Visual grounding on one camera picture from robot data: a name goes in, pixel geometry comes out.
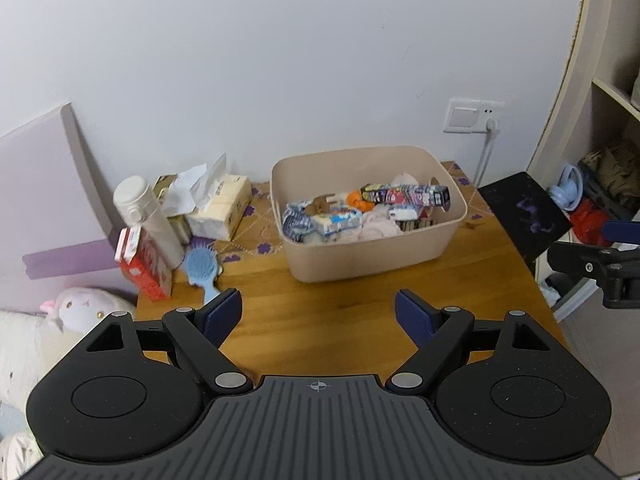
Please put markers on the colourful long box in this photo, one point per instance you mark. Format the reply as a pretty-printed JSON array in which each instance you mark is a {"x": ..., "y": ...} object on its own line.
[{"x": 405, "y": 195}]

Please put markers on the brown toy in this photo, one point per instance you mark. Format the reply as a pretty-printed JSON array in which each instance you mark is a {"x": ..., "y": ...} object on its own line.
[{"x": 320, "y": 203}]

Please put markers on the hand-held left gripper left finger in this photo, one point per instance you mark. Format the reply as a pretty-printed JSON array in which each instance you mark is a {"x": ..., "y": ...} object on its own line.
[{"x": 225, "y": 315}]

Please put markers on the red bag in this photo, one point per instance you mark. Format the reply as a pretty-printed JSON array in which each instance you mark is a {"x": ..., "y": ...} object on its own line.
[{"x": 590, "y": 220}]

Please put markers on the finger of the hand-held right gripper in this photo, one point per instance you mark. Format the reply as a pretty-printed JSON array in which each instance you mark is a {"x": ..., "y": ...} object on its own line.
[
  {"x": 575, "y": 260},
  {"x": 622, "y": 231}
]

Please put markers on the olive tissue box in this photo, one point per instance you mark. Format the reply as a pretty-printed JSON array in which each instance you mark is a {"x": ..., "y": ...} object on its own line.
[{"x": 167, "y": 205}]

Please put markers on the white thermos bottle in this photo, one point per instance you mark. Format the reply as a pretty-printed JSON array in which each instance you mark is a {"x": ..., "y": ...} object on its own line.
[{"x": 145, "y": 215}]

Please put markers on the olive green cloth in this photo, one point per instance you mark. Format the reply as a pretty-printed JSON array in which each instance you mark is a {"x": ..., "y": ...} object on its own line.
[{"x": 612, "y": 165}]

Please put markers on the beige plastic storage bin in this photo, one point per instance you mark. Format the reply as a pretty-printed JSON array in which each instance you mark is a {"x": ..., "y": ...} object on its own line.
[{"x": 370, "y": 260}]

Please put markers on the small red white box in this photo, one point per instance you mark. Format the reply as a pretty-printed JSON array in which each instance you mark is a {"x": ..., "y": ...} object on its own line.
[{"x": 127, "y": 245}]

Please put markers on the pale pink cloth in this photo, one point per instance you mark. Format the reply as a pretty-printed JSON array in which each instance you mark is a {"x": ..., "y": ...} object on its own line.
[{"x": 380, "y": 227}]

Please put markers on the cream bookshelf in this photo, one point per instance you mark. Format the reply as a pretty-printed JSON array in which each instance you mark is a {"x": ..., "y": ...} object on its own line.
[{"x": 575, "y": 85}]

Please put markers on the colourful snack packet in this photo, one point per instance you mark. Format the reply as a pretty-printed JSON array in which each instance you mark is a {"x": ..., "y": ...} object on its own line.
[{"x": 337, "y": 221}]

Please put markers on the cream tissue pack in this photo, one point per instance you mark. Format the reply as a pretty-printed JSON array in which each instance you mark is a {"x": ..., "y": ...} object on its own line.
[{"x": 225, "y": 210}]

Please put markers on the white wall switch socket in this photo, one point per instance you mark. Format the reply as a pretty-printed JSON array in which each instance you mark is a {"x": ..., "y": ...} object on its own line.
[{"x": 465, "y": 117}]

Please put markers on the wooden desk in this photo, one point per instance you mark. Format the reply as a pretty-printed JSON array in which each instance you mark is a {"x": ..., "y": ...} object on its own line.
[{"x": 350, "y": 310}]

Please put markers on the white plush toy pink bow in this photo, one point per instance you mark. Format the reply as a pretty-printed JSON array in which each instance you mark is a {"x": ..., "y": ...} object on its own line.
[{"x": 85, "y": 307}]

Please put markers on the white fluffy blanket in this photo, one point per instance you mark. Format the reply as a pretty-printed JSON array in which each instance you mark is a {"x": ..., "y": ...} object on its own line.
[{"x": 30, "y": 375}]

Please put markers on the white plug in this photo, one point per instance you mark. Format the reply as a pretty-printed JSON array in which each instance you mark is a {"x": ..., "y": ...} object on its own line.
[{"x": 492, "y": 126}]

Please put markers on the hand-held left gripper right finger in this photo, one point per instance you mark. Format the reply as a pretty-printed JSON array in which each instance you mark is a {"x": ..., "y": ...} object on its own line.
[{"x": 412, "y": 315}]

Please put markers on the blue hairbrush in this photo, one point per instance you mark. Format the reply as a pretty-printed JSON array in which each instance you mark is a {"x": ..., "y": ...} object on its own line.
[{"x": 202, "y": 267}]

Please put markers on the light blue headphones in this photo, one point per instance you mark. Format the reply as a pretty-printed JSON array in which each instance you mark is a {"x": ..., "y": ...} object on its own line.
[{"x": 565, "y": 187}]

